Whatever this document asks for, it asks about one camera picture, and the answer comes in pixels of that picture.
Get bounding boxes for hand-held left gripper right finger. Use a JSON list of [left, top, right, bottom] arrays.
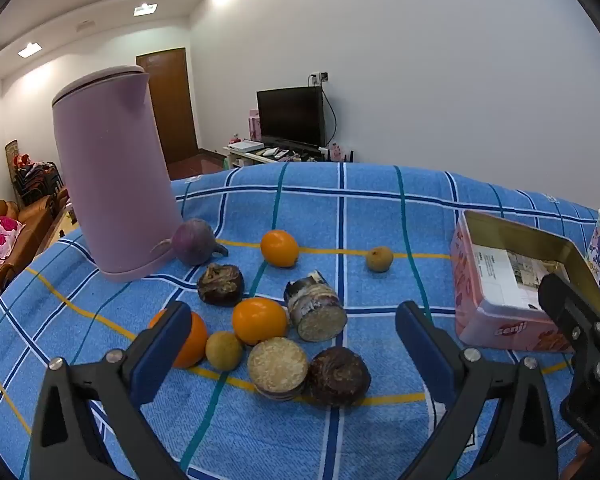
[[395, 301, 561, 480]]

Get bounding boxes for black television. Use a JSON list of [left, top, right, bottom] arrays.
[[256, 86, 327, 148]]

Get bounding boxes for blue plaid blanket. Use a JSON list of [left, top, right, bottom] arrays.
[[0, 162, 600, 480]]

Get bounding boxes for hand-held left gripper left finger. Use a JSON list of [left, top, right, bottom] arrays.
[[30, 301, 193, 480]]

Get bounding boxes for stacked dark chairs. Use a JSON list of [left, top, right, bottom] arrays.
[[12, 160, 63, 206]]

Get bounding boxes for brown wooden door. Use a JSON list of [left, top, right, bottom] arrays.
[[136, 48, 199, 165]]

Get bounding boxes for printed paper leaflet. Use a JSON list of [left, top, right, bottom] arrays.
[[472, 245, 566, 311]]

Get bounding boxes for small brown longan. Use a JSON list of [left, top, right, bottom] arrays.
[[205, 331, 244, 372], [365, 246, 394, 273]]

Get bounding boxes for orange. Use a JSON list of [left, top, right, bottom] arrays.
[[149, 310, 209, 369], [231, 297, 289, 346], [260, 230, 300, 267]]

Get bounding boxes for brown leather sofa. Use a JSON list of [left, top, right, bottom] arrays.
[[0, 187, 71, 318]]

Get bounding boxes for white television stand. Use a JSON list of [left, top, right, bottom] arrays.
[[223, 142, 356, 168]]

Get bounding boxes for dark brown water chestnut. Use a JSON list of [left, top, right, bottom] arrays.
[[196, 263, 245, 307], [306, 346, 372, 408]]

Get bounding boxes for long sugarcane piece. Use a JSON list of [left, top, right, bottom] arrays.
[[284, 270, 347, 343]]

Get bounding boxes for short sugarcane piece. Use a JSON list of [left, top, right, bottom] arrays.
[[247, 337, 309, 402]]

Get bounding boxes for pink flower cushion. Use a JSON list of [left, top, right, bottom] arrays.
[[0, 216, 25, 260]]

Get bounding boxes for purple turnip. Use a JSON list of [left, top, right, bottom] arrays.
[[150, 219, 229, 267]]

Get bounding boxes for pink tin box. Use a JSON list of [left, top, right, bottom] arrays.
[[450, 210, 600, 353]]

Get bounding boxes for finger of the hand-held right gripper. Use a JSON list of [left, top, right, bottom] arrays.
[[537, 272, 600, 443]]

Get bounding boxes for black power cable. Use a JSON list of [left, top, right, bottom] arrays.
[[322, 85, 337, 147]]

